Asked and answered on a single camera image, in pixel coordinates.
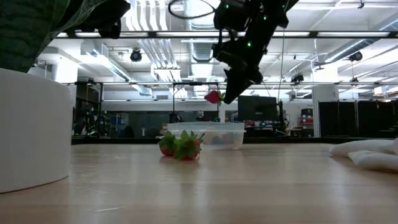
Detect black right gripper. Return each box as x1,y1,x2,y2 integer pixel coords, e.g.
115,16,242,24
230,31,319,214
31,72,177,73
223,46,268,105

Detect red strawberry with green leaves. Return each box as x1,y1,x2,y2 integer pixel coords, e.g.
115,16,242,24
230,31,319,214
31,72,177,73
204,89,226,105
158,130,178,157
173,130,205,161

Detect clear plastic tupperware container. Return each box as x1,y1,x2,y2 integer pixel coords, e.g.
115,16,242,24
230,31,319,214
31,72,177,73
167,121,246,151

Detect black background monitor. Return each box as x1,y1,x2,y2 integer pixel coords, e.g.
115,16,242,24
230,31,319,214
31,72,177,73
238,95,278,123

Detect black ceiling spotlight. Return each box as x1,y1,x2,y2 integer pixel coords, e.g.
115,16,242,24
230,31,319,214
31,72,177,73
290,73,305,85
348,50,364,62
129,49,143,63

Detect small shelf with red bins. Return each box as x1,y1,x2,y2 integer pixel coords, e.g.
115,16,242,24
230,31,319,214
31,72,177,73
300,108,314,138

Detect dark storage rack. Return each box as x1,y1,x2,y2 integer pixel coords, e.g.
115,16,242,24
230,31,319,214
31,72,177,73
74,82,103,138

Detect white pillar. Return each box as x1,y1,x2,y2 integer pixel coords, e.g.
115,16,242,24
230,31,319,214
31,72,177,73
312,85,340,138

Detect black overhead beam with lights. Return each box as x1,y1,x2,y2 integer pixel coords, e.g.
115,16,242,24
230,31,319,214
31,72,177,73
57,30,398,39

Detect white plant pot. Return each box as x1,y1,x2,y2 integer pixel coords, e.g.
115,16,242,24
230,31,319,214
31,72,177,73
0,68,74,194

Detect black partition panels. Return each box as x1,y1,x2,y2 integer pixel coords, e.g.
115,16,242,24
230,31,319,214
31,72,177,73
318,101,398,139

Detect white cloth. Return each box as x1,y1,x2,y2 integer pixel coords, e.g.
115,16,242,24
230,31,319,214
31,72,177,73
328,139,398,174

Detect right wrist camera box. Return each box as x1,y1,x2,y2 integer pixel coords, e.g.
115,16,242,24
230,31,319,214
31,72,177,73
212,45,241,72

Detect thin black hanging cable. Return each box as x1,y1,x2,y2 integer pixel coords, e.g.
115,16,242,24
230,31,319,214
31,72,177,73
277,29,286,102

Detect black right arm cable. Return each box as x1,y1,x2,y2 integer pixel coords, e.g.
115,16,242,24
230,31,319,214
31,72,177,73
167,0,218,20

